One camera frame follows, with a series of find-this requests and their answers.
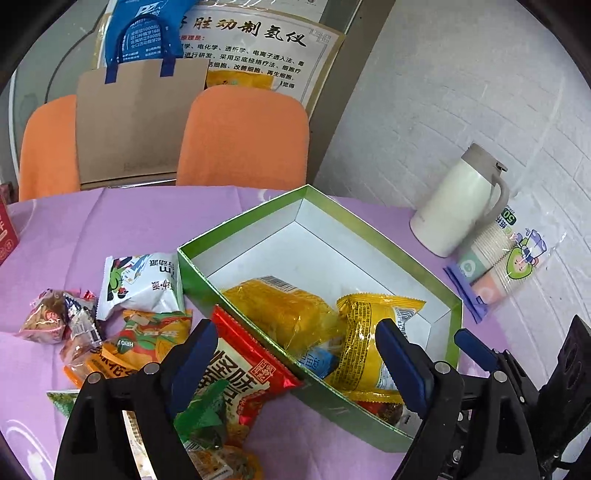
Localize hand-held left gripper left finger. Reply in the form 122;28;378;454
55;318;220;480

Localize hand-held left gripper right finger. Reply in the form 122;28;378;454
374;318;541;480

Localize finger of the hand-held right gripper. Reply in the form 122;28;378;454
454;329;514;376

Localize green cardboard box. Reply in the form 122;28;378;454
178;185;463;454

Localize yellow printed snack packet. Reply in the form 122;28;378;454
330;294;426;402

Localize orange and green snack packet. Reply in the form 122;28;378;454
99;308;194;370

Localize dark red snack packet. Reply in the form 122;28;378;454
358;399;416;437

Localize green foil snack packet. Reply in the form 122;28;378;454
173;392;232;450

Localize small blue snack packet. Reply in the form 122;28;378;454
295;344;340;379

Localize clear yellow snack packet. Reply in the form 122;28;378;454
221;276;347;365

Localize pack of paper cups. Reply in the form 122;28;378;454
444;198;566;322

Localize white and navy snack packet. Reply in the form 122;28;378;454
65;291;100;342

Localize orange printed snack packet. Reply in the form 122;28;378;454
185;440;265;480

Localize cream thermos jug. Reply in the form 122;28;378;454
410;143;510;258

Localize green triangular snack packet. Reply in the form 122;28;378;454
46;391;81;418

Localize pink cracker packet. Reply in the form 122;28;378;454
18;288;70;346

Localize purple tablecloth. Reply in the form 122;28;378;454
0;185;513;480

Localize orange chair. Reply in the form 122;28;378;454
18;95;81;202
176;85;310;190

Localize red cracker box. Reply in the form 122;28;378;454
0;184;20;266

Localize blue shopping bag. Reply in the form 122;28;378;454
104;0;190;70

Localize brown paper bag blue handles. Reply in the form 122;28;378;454
76;21;209;190

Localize framed wall poster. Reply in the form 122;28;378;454
178;4;346;118

